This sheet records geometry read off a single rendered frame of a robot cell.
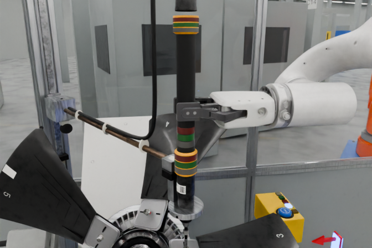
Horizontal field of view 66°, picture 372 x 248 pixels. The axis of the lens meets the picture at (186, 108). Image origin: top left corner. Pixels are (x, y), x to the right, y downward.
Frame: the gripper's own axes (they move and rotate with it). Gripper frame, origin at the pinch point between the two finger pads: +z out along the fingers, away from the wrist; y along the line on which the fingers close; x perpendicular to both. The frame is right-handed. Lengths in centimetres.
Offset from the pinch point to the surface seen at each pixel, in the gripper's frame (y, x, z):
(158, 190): 7.9, -20.7, 4.8
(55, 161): 8.5, -12.8, 25.9
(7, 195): 10.9, -21.1, 37.2
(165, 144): 17.1, -13.7, 2.4
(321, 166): 70, -51, -80
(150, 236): -2.6, -24.3, 7.0
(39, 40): 56, 11, 42
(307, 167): 71, -51, -73
